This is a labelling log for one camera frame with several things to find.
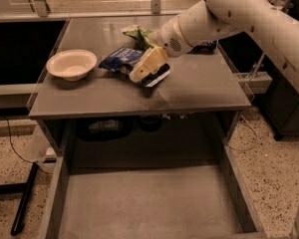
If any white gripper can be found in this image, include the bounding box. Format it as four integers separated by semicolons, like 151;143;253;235
129;16;192;83

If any blue chip bag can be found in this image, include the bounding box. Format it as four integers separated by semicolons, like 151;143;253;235
99;47;170;88

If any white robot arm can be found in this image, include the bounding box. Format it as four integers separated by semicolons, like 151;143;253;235
130;0;299;94

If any green chip bag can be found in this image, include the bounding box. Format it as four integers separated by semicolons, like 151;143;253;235
122;25;157;50

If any grey drawer cabinet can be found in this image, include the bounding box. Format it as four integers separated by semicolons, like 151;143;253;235
27;14;252;171

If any open grey top drawer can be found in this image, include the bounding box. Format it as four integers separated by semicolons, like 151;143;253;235
38;144;266;239

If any blue soda can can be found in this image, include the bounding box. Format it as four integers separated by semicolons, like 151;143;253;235
190;40;217;55

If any white bowl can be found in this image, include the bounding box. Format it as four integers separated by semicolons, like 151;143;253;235
46;49;98;82

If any black floor stand leg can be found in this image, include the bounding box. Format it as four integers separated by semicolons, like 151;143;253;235
0;163;39;236

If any thin grey floor cable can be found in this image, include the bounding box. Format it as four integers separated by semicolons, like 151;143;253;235
228;115;259;152

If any thin black floor cable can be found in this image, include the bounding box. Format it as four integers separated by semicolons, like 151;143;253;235
2;116;54;176

